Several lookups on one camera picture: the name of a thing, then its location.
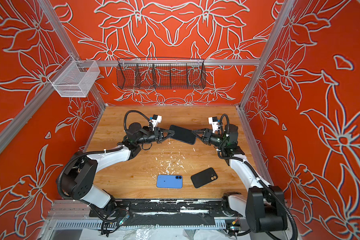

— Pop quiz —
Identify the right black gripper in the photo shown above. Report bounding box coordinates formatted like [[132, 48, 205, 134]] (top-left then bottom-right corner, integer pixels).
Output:
[[193, 129, 229, 149]]

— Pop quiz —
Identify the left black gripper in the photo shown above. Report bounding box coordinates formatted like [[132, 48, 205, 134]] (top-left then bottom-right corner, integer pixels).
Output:
[[136, 128, 174, 146]]

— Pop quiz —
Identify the black smartphone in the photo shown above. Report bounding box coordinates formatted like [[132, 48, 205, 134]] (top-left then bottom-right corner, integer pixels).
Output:
[[170, 125, 197, 145]]

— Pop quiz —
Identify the black phone case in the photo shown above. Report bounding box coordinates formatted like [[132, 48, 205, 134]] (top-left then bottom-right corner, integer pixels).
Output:
[[191, 168, 218, 189]]

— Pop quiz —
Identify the blue phone case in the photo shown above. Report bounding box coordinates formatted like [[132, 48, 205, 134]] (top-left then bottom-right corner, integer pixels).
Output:
[[157, 175, 183, 189]]

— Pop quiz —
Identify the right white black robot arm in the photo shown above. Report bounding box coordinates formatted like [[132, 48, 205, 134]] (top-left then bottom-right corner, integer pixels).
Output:
[[192, 114, 299, 240]]

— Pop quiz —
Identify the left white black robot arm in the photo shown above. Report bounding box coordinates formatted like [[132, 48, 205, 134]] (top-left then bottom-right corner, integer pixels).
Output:
[[56, 111, 175, 219]]

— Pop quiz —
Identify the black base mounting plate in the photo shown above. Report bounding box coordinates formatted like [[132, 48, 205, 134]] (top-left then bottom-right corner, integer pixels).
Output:
[[88, 198, 245, 219]]

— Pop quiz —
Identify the clear plastic bin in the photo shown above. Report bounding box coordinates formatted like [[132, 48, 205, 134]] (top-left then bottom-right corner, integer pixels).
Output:
[[48, 60, 100, 98]]

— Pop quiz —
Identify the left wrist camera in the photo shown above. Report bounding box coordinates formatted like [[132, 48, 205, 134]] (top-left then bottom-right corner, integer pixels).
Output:
[[150, 115, 162, 129]]

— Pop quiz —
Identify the black wire basket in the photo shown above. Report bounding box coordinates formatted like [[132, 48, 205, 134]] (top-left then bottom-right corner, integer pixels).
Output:
[[116, 58, 207, 90]]

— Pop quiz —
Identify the grey cable duct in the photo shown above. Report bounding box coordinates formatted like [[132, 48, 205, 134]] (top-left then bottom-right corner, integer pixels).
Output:
[[52, 219, 227, 231]]

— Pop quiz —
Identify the black cable right base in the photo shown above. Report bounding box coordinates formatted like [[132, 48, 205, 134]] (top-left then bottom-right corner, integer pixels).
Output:
[[226, 220, 253, 238]]

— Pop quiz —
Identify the black cable bundle left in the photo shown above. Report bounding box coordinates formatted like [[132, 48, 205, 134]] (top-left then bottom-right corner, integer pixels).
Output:
[[89, 203, 131, 238]]

